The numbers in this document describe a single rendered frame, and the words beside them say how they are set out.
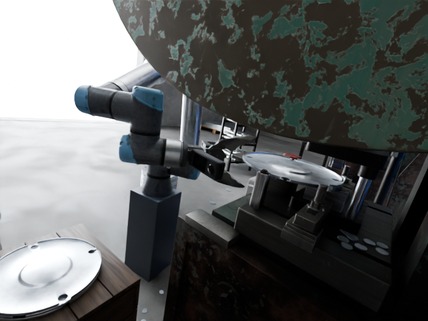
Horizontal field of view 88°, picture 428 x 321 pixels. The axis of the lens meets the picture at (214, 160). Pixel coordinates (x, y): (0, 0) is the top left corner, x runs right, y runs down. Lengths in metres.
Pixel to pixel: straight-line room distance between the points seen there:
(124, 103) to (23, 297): 0.56
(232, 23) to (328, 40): 0.09
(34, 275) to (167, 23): 0.76
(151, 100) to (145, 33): 0.23
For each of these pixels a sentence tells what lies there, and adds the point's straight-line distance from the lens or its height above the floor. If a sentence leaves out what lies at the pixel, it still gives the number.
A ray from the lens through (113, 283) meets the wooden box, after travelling 0.84.
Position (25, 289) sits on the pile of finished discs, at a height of 0.37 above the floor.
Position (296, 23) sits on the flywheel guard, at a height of 1.01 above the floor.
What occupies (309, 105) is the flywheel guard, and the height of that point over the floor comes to 0.95.
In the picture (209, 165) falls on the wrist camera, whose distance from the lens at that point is 0.53.
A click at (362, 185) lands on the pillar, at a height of 0.82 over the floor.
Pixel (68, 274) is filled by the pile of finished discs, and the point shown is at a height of 0.37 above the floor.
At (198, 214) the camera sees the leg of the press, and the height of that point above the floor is 0.64.
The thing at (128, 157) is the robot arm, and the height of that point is 0.77.
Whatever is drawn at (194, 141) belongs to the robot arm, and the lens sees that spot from 0.96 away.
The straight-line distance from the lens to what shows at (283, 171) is 0.64.
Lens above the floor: 0.94
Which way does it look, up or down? 16 degrees down
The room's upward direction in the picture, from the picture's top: 10 degrees clockwise
